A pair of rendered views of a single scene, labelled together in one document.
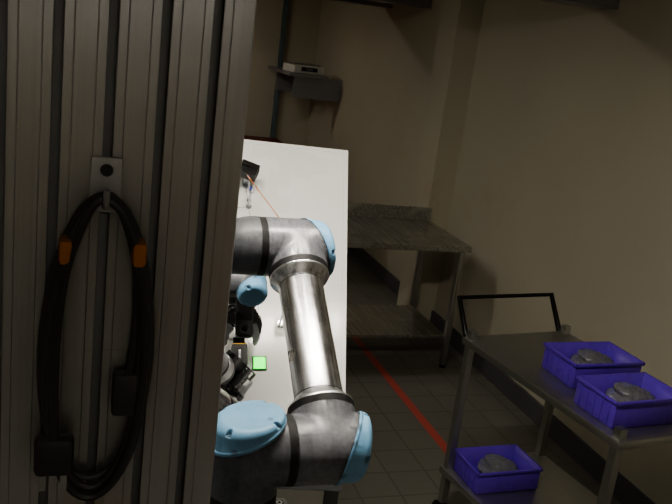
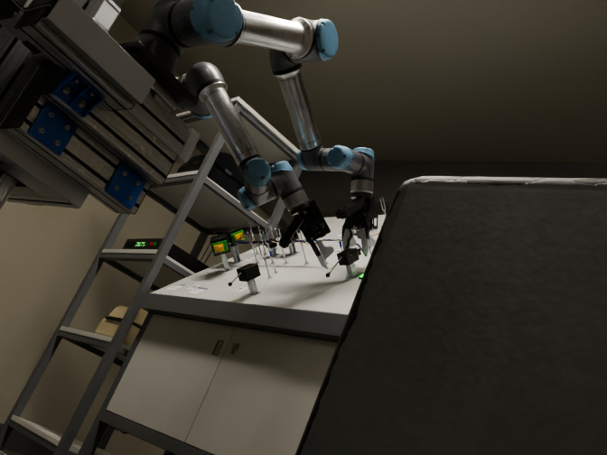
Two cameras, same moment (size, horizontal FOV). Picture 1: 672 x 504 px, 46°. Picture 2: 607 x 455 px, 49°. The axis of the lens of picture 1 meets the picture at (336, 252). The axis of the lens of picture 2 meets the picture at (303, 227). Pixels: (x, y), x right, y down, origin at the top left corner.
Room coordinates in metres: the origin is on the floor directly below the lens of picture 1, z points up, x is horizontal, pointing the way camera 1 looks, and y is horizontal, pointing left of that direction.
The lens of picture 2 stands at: (0.89, -1.46, 0.39)
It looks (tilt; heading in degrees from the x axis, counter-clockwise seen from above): 21 degrees up; 61
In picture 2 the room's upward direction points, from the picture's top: 23 degrees clockwise
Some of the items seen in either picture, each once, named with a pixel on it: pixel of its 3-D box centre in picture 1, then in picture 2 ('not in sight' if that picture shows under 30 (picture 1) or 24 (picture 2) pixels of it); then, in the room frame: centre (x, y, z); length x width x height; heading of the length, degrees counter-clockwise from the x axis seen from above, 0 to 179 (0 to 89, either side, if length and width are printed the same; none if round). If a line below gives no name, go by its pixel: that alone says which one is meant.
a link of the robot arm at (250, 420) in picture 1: (249, 449); (172, 25); (1.15, 0.10, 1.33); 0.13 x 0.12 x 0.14; 109
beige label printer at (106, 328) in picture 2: not in sight; (143, 330); (1.89, 1.32, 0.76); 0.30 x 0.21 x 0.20; 12
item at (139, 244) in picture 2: not in sight; (170, 262); (1.88, 1.37, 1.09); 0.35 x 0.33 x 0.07; 99
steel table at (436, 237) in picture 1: (314, 282); not in sight; (4.88, 0.12, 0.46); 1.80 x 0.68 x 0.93; 109
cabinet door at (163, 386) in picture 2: not in sight; (168, 371); (1.84, 0.76, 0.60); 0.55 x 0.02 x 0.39; 99
